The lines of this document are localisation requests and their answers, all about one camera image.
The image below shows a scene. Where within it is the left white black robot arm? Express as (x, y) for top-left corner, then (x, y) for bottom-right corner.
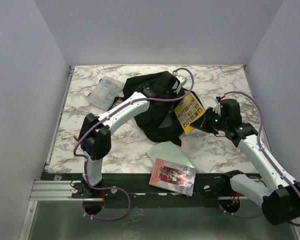
(75, 71), (187, 198)

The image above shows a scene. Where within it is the black student backpack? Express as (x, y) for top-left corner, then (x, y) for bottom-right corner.
(106, 70), (198, 147)

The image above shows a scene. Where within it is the yellow cover book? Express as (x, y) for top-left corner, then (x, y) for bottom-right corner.
(174, 93), (206, 135)

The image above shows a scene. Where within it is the thin booklet under books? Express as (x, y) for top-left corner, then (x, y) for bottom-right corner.
(149, 158), (197, 197)

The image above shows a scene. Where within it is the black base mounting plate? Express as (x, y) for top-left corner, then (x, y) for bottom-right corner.
(31, 172), (242, 210)

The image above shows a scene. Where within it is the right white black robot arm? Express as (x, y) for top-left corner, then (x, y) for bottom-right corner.
(191, 99), (300, 226)

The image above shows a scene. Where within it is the clear plastic storage box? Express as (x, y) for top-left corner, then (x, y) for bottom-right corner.
(87, 76), (124, 111)

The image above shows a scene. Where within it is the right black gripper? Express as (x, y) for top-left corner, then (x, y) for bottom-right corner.
(191, 106), (229, 134)

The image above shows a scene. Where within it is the aluminium extrusion rail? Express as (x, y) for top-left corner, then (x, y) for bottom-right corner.
(28, 176), (266, 202)

